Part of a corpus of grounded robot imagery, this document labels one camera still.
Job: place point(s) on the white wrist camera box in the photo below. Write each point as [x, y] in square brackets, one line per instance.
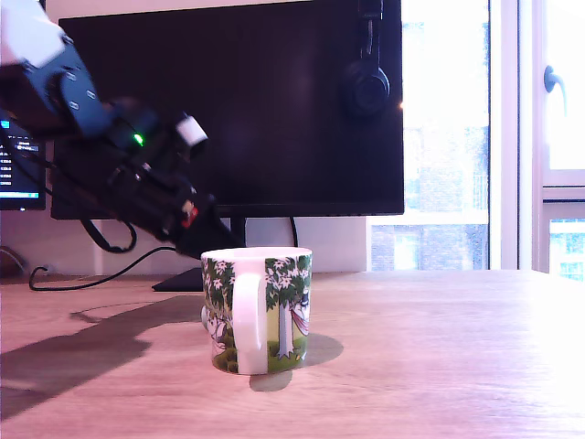
[191, 130]

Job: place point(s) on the black monitor showing text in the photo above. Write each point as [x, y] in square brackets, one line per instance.
[18, 185]

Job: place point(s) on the white window frame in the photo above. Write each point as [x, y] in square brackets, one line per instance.
[509, 137]

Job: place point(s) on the pale green coffee capsule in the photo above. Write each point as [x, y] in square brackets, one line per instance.
[204, 317]

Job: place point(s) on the dark brown round object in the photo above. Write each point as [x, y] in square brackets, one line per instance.
[7, 265]

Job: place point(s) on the black headphones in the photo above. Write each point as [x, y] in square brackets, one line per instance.
[365, 91]

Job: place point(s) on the white mug with tree print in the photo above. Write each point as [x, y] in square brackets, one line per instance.
[249, 320]

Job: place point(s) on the large black Huawei monitor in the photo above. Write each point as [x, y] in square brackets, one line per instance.
[283, 137]

